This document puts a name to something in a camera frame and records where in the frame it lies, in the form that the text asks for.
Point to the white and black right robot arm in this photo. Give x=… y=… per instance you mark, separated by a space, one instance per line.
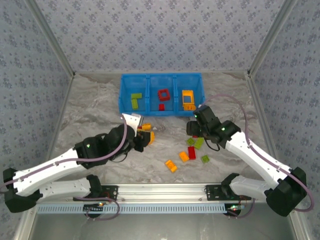
x=240 y=146

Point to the aluminium side frame rail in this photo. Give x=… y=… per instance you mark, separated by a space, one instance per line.
x=265 y=125
x=62 y=110

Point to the blue three-compartment bin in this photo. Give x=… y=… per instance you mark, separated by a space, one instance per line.
x=152 y=85

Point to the yellow-orange lego frame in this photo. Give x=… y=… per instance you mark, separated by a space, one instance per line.
x=188 y=92

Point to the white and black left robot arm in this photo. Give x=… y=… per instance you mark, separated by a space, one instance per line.
x=50 y=172

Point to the small LED controller board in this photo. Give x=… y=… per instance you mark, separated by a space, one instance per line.
x=93 y=208
x=233 y=208

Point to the orange lego brick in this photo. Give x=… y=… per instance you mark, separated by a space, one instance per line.
x=188 y=107
x=184 y=156
x=171 y=166

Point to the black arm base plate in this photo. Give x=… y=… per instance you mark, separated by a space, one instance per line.
x=112 y=191
x=212 y=192

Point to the long red lego brick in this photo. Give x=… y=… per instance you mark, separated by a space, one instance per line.
x=191 y=153

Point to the red lego frame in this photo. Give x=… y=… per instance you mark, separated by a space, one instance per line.
x=159 y=95

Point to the small green lego brick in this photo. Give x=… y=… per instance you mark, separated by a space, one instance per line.
x=191 y=141
x=205 y=159

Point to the medium green lego brick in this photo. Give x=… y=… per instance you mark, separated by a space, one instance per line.
x=199 y=143

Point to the aluminium front frame rail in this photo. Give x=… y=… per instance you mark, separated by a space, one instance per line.
x=162 y=192

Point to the aluminium frame post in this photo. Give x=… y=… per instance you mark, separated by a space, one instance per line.
x=52 y=37
x=271 y=37

